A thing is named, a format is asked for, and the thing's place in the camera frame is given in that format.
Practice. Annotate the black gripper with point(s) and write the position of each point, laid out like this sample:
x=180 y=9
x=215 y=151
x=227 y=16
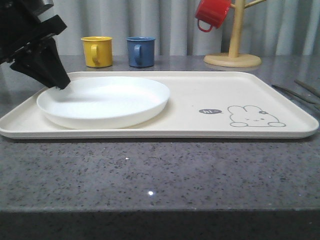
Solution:
x=20 y=29

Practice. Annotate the white round plate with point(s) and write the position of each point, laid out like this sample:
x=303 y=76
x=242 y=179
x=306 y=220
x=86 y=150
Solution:
x=110 y=102

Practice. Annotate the silver metal fork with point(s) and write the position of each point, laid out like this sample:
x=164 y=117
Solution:
x=287 y=91

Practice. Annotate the silver metal chopstick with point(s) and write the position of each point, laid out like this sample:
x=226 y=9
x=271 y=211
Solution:
x=308 y=87

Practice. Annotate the yellow enamel mug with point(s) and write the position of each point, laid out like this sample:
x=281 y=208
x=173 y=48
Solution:
x=98 y=51

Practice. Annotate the blue enamel mug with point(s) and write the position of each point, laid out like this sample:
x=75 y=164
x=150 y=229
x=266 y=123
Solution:
x=141 y=51

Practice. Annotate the cream rabbit serving tray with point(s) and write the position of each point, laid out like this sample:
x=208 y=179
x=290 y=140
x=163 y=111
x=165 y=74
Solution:
x=202 y=104

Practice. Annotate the red enamel mug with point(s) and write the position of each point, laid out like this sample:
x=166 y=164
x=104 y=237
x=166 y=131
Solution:
x=212 y=12

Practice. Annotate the wooden mug tree stand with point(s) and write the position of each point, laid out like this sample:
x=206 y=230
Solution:
x=233 y=58

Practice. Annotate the grey pleated curtain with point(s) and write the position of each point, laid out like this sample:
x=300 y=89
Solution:
x=270 y=28

